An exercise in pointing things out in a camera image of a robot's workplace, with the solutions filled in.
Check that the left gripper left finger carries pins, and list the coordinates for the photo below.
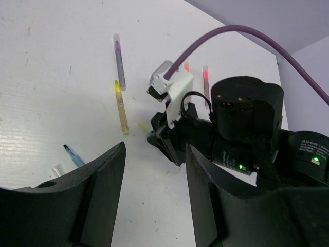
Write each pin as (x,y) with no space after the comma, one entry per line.
(76,209)

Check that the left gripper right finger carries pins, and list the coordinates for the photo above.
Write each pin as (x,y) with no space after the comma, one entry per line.
(229,212)

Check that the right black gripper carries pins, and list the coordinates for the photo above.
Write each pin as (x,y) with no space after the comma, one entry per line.
(172,142)

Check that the pink pen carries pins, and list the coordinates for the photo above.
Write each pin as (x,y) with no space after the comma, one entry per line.
(206,81)

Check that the yellow pen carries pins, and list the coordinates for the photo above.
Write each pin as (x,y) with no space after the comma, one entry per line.
(121,109)

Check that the orange pen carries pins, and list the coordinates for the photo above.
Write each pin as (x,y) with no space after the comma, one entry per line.
(187,66)

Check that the purple pen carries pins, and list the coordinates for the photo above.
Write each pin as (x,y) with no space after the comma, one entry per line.
(119,61)

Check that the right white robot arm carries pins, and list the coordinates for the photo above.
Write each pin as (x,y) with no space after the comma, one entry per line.
(244,134)

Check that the clear blue pen cap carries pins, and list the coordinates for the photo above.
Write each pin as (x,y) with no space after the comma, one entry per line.
(57,171)

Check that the blue pen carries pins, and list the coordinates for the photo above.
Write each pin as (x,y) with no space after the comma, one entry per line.
(74,156)

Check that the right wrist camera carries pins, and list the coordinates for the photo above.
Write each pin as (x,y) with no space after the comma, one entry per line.
(172,90)

